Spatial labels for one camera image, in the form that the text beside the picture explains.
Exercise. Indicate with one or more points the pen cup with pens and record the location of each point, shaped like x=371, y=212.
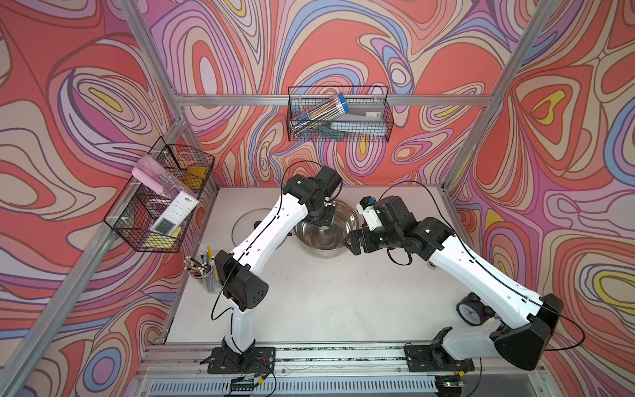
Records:
x=203, y=270

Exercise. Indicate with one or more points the pink box in basket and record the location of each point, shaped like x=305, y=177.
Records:
x=153, y=175

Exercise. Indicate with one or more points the tube of straws blue cap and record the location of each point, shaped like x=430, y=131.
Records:
x=316, y=115

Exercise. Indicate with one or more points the black wire basket left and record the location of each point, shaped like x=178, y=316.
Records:
x=137, y=207

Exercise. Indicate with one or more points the grey white box in basket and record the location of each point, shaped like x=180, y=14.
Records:
x=365, y=119

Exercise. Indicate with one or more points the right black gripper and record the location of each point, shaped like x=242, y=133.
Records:
x=365, y=235

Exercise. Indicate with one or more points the black wire basket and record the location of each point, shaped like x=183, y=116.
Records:
x=137, y=207
x=302, y=96

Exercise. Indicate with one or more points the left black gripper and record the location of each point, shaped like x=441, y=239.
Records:
x=328, y=217

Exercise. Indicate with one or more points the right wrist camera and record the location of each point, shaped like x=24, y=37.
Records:
x=367, y=210

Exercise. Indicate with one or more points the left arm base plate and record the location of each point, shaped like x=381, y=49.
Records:
x=241, y=359

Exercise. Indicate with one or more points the black wire basket back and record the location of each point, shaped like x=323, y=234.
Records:
x=302, y=96

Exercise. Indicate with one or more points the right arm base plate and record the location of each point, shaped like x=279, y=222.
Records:
x=426, y=358

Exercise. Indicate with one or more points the white remote control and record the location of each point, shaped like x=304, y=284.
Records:
x=175, y=214

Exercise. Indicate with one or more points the yellow object in basket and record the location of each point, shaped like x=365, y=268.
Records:
x=195, y=177

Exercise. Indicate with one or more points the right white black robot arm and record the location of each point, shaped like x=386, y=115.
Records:
x=527, y=320

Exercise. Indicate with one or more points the black alarm clock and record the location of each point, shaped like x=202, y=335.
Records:
x=474, y=311

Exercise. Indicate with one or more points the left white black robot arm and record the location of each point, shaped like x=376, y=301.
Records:
x=301, y=200

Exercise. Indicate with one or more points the glass pot lid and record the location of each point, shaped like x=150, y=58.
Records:
x=247, y=223

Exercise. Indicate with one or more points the stainless steel pot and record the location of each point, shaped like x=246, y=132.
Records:
x=328, y=242

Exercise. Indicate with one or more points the aluminium rail front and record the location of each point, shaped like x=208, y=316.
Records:
x=327, y=369

